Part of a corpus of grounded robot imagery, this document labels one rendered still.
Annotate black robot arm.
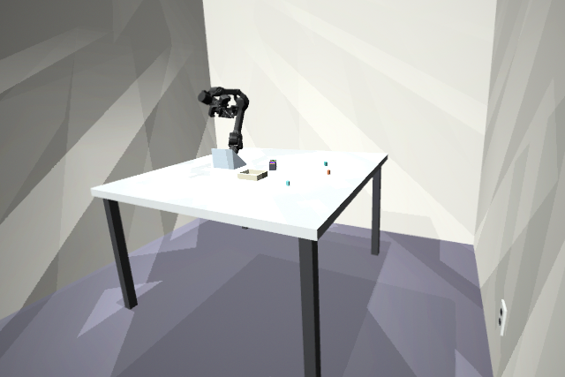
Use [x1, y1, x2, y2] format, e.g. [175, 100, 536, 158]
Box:
[198, 87, 249, 154]

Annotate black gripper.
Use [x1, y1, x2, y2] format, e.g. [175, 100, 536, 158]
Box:
[208, 101, 239, 118]

